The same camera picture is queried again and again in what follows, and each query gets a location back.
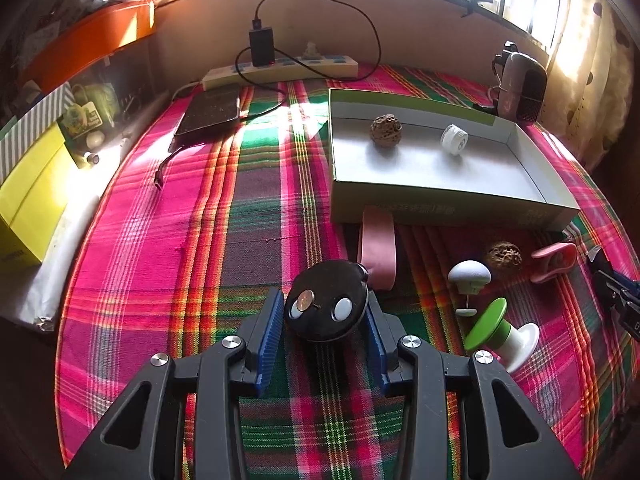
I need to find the short black cable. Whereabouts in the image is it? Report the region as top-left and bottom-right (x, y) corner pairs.
(155, 142), (188, 191)

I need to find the white mushroom-shaped hook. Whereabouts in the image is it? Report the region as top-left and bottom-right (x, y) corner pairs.
(447, 260), (493, 317)

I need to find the brown walnut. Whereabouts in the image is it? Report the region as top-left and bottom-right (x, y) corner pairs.
(484, 241), (522, 275)
(370, 114), (404, 147)

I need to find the pink and green plaid blanket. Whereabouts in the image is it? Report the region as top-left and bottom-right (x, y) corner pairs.
(55, 62), (640, 480)

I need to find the orange tray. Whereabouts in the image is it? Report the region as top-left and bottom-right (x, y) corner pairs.
(20, 0), (156, 93)

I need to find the white power strip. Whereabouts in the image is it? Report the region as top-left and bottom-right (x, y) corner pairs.
(202, 55), (360, 92)

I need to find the black charger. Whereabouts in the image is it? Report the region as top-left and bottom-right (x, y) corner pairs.
(249, 27), (276, 67)

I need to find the black cylindrical device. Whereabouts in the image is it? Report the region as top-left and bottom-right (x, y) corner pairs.
(284, 259), (371, 343)

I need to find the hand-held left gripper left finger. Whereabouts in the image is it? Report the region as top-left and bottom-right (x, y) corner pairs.
(62, 287), (286, 480)

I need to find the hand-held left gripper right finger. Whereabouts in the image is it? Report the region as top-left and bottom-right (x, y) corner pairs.
(364, 292), (583, 480)

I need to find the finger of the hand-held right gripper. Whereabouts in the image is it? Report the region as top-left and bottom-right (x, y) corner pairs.
(593, 269), (640, 306)

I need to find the green and white spool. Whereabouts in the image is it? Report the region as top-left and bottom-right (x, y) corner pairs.
(462, 297), (541, 373)

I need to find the yellow box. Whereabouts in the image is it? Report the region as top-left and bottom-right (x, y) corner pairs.
(0, 125), (73, 266)

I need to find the pink clip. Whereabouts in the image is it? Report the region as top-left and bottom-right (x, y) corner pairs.
(530, 242), (578, 283)

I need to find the black power adapter with cable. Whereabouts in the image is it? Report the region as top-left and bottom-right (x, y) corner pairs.
(237, 0), (382, 111)

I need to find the green and white cardboard box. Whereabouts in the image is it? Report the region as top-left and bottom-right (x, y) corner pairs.
(327, 88), (581, 232)

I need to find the cream dotted curtain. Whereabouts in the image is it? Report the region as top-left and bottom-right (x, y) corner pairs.
(550, 0), (640, 161)

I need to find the grey portable speaker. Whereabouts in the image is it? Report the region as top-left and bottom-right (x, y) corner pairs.
(487, 41), (548, 126)

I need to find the green printed card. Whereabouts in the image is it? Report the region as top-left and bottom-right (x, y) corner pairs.
(60, 101), (103, 136)

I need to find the striped box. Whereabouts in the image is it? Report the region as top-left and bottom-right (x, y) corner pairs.
(0, 82), (76, 156)

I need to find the small white jar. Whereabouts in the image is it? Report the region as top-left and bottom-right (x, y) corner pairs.
(440, 124), (469, 157)

